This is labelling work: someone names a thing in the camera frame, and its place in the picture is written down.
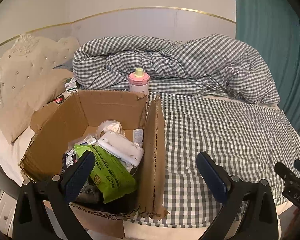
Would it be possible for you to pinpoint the green wet wipes pack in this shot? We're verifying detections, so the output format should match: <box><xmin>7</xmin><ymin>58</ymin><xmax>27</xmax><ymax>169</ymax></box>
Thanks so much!
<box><xmin>74</xmin><ymin>145</ymin><xmax>136</xmax><ymax>204</ymax></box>

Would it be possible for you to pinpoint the white rectangular case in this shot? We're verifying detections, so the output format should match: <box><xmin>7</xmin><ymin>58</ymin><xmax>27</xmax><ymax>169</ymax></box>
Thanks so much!
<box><xmin>97</xmin><ymin>131</ymin><xmax>144</xmax><ymax>167</ymax></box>

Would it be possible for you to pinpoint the black white printed packet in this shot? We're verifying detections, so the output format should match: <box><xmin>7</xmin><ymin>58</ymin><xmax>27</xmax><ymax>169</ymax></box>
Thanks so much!
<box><xmin>62</xmin><ymin>149</ymin><xmax>78</xmax><ymax>172</ymax></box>

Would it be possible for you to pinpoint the brown cardboard box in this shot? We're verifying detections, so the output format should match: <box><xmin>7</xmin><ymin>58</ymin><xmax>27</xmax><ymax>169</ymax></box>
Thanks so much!
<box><xmin>20</xmin><ymin>90</ymin><xmax>167</xmax><ymax>238</ymax></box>

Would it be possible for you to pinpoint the grey gingham bed sheet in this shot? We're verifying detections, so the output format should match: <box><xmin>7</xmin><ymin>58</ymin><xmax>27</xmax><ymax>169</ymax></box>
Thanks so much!
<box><xmin>132</xmin><ymin>93</ymin><xmax>300</xmax><ymax>228</ymax></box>

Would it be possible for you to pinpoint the beige tufted headboard cushion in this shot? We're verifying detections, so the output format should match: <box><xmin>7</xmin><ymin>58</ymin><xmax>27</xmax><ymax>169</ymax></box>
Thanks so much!
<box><xmin>0</xmin><ymin>34</ymin><xmax>79</xmax><ymax>144</ymax></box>

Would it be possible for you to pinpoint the pink kids water bottle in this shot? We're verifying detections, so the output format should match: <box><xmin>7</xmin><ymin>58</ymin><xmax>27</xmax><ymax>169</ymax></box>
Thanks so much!
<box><xmin>128</xmin><ymin>67</ymin><xmax>150</xmax><ymax>96</ymax></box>

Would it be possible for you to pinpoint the grey gingham duvet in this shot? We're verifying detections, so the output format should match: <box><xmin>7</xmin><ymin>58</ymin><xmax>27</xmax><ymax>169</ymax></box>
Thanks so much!
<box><xmin>72</xmin><ymin>34</ymin><xmax>280</xmax><ymax>106</ymax></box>

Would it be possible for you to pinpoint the white curved bed headboard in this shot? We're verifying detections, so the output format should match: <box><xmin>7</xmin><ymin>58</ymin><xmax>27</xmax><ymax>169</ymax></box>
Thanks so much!
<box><xmin>0</xmin><ymin>6</ymin><xmax>236</xmax><ymax>56</ymax></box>

